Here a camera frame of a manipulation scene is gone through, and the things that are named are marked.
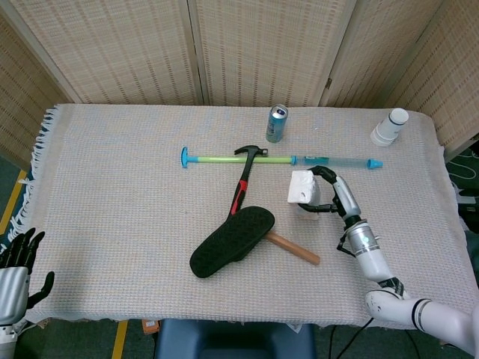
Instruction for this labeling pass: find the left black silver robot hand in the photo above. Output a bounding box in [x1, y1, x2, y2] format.
[0, 227, 56, 325]

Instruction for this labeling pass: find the white cable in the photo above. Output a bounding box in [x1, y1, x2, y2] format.
[451, 147, 479, 182]

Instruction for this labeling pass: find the white tissue pack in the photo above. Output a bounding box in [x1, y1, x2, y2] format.
[287, 170, 322, 221]

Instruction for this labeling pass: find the white plastic bottle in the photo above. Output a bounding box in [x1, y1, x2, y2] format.
[370, 108, 409, 147]

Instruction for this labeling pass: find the black rubber slipper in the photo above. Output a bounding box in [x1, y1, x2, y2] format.
[189, 206, 277, 279]

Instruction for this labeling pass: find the wooden stick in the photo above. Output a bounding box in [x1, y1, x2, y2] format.
[267, 232, 321, 266]

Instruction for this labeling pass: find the black red claw hammer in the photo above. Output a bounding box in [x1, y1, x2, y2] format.
[229, 145, 269, 216]

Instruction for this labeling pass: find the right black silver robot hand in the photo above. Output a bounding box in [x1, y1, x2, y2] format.
[298, 165, 364, 225]

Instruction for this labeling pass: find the black floor cable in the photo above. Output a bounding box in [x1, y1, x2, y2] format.
[327, 316, 375, 359]

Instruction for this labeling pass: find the woven folding screen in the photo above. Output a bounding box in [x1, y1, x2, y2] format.
[0, 0, 479, 171]

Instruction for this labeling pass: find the blue drink can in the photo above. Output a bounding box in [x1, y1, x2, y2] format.
[265, 105, 290, 144]

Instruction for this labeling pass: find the beige woven tablecloth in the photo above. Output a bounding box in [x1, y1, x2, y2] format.
[7, 103, 469, 331]

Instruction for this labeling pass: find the green blue water pump toy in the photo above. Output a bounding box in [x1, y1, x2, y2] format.
[180, 147, 384, 170]

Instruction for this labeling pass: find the blue padded stool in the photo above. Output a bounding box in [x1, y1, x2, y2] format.
[154, 319, 317, 359]

